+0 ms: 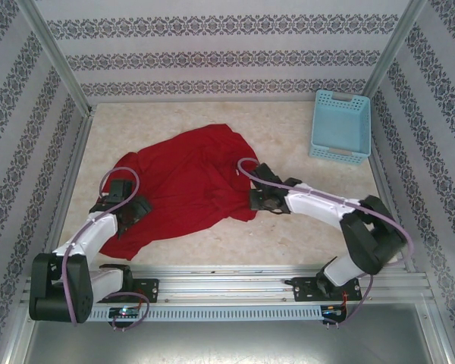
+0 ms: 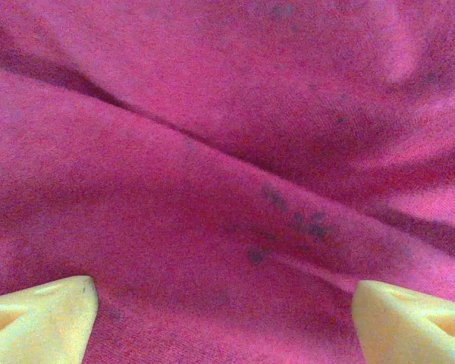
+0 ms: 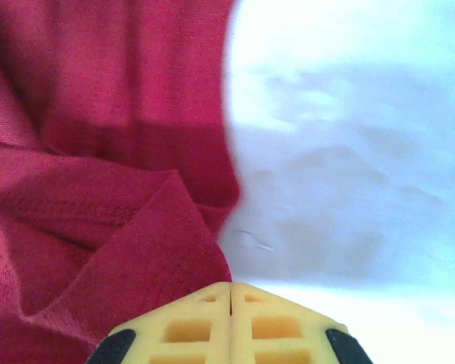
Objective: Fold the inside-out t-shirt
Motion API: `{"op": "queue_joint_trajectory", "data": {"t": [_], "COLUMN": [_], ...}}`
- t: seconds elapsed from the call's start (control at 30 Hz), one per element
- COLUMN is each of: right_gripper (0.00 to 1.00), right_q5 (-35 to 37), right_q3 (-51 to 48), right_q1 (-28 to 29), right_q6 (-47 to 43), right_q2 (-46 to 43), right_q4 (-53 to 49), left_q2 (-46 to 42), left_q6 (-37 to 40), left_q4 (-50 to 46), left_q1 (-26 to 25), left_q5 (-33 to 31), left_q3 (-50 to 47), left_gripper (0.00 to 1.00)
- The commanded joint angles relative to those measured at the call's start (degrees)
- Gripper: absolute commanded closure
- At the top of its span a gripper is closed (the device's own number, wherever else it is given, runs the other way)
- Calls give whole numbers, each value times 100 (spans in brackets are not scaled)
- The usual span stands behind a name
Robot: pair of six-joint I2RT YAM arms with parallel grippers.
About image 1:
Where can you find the red t-shirt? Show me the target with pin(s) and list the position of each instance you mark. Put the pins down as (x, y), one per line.
(182, 182)

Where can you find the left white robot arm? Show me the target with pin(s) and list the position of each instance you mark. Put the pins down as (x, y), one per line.
(98, 227)

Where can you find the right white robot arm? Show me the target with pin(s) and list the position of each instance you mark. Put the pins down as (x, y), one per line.
(314, 204)

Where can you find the light blue plastic basket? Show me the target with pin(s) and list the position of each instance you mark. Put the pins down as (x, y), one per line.
(341, 125)

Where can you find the aluminium table side rail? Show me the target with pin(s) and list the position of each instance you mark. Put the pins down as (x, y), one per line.
(66, 193)
(383, 189)

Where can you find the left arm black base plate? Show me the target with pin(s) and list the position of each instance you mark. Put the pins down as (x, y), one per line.
(148, 290)

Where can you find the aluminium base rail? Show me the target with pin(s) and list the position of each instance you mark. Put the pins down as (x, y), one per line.
(227, 288)

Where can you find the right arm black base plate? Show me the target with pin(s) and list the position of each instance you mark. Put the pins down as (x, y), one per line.
(303, 290)

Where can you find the aluminium frame post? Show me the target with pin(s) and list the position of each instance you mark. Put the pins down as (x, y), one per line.
(392, 47)
(56, 57)

